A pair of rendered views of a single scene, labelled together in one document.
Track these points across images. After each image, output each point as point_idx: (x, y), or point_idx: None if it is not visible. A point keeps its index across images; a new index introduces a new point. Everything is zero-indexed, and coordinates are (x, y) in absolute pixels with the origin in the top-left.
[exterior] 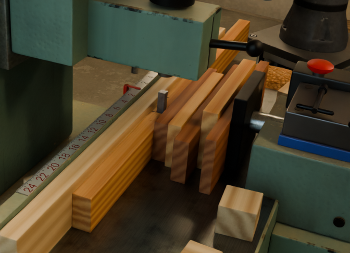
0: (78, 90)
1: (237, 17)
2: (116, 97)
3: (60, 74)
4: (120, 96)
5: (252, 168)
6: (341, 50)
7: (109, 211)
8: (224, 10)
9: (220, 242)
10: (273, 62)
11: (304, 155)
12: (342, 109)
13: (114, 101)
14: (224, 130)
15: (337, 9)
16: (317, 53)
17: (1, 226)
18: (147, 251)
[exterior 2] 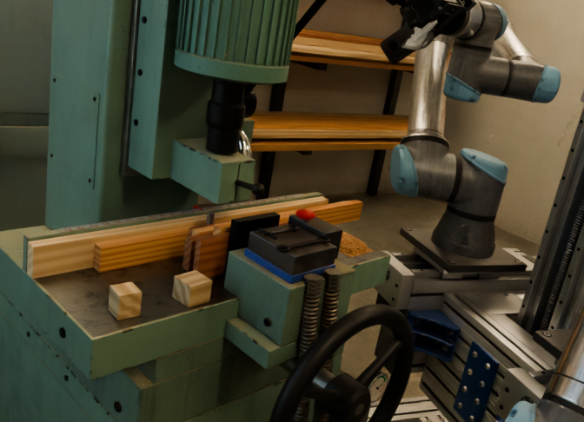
0: None
1: (535, 252)
2: (367, 289)
3: (182, 199)
4: (372, 289)
5: (227, 269)
6: (480, 258)
7: (123, 268)
8: (524, 242)
9: (168, 301)
10: (420, 255)
11: (253, 265)
12: (292, 240)
13: (362, 292)
14: (216, 239)
15: (478, 219)
16: (452, 254)
17: (33, 239)
18: None
